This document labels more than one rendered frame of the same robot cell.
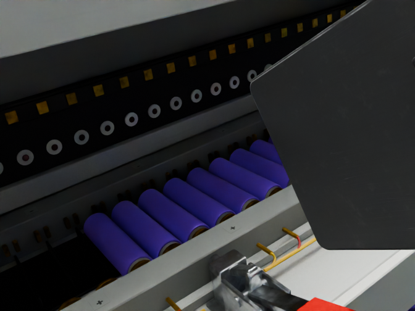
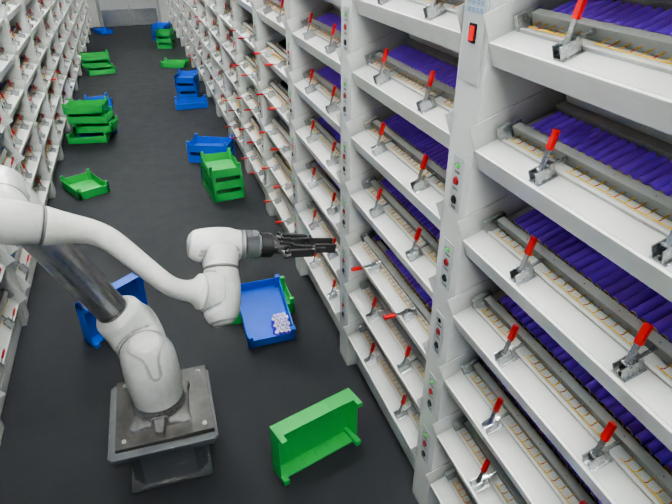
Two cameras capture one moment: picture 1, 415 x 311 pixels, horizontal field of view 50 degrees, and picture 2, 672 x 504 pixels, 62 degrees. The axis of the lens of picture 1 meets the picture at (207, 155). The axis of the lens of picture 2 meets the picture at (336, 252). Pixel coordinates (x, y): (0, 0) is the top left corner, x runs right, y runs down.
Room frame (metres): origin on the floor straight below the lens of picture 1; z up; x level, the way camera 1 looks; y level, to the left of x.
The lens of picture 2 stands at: (0.36, -1.54, 1.55)
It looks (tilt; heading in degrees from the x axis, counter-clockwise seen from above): 31 degrees down; 100
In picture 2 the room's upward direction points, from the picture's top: straight up
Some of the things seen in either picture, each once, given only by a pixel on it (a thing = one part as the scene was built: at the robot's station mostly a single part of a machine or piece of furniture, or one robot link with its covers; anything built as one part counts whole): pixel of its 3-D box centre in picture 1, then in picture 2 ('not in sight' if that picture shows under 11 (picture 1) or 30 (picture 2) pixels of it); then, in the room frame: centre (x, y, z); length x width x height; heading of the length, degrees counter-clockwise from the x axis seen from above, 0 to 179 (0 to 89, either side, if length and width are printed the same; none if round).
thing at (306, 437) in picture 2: not in sight; (317, 435); (0.08, -0.30, 0.10); 0.30 x 0.08 x 0.20; 44
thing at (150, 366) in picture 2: not in sight; (150, 365); (-0.42, -0.37, 0.38); 0.18 x 0.16 x 0.22; 129
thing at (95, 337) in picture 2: not in sight; (116, 308); (-0.92, 0.22, 0.10); 0.30 x 0.08 x 0.20; 66
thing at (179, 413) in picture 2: not in sight; (159, 405); (-0.40, -0.40, 0.24); 0.22 x 0.18 x 0.06; 115
